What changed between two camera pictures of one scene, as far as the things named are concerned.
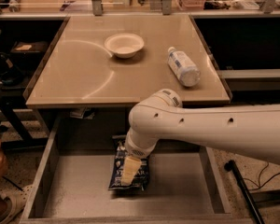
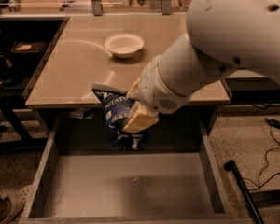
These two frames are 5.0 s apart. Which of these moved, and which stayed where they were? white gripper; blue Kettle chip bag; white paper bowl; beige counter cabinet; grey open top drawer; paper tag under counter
Moved: blue Kettle chip bag; white gripper
Stayed: white paper bowl; paper tag under counter; grey open top drawer; beige counter cabinet
